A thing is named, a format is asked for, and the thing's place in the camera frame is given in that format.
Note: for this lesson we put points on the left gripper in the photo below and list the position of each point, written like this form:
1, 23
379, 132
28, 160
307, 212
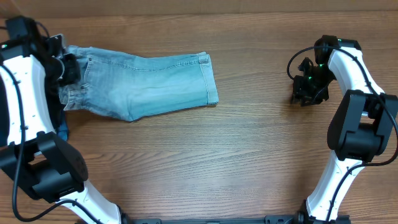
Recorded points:
72, 70

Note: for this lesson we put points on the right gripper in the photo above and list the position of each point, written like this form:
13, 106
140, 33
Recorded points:
303, 90

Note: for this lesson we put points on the light blue denim shorts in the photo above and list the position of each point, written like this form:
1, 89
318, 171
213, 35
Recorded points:
129, 87

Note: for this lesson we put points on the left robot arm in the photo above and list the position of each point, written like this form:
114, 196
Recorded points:
35, 153

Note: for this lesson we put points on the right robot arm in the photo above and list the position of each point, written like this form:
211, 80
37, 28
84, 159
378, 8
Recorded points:
359, 130

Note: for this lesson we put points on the folded blue jeans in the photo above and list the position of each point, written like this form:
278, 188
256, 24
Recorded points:
63, 130

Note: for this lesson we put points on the folded black garment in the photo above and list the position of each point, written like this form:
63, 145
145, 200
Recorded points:
4, 116

